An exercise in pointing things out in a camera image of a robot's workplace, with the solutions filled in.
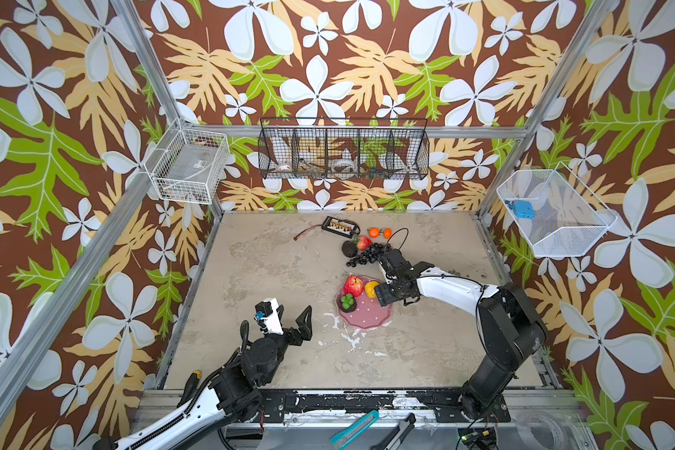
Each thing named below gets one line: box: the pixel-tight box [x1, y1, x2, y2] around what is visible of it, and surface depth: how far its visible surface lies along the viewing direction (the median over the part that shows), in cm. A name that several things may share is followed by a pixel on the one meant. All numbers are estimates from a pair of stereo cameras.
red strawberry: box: [354, 235, 374, 252], surface depth 107 cm
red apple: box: [343, 274, 365, 298], surface depth 93 cm
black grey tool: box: [370, 412, 417, 450], surface depth 71 cm
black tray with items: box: [321, 215, 361, 240], surface depth 117 cm
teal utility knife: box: [330, 409, 380, 450], surface depth 72 cm
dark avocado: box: [341, 240, 359, 258], surface depth 106 cm
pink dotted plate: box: [335, 275, 393, 330], surface depth 91 cm
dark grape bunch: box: [345, 241, 393, 269], surface depth 104 cm
